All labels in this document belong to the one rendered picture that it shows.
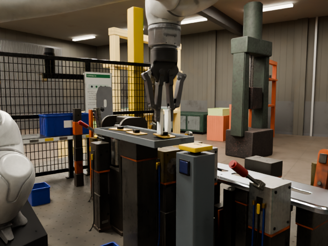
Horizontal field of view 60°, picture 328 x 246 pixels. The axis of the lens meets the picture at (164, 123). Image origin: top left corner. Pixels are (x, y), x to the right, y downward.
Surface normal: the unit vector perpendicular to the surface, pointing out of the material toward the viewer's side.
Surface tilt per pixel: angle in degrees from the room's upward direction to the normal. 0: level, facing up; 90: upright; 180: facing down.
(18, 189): 111
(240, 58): 89
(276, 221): 90
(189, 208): 90
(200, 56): 90
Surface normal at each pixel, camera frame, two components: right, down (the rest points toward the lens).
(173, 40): 0.39, 0.09
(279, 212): 0.61, 0.07
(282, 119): -0.54, 0.08
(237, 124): -0.74, 0.04
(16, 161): 0.59, -0.63
